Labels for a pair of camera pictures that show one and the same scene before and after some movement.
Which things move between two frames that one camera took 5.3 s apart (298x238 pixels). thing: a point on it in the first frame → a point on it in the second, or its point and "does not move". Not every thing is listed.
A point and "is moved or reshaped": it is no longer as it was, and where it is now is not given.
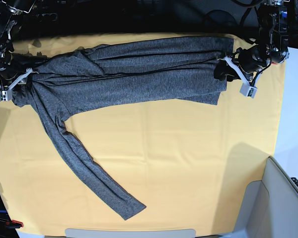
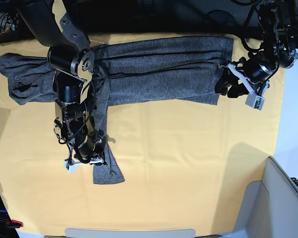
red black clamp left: x=14 y=224 does not move
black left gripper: x=7 y=67 → x=89 y=147
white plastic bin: x=274 y=207 does not move
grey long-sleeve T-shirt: x=67 y=82 is moved or reshaped
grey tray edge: x=80 y=233 does not move
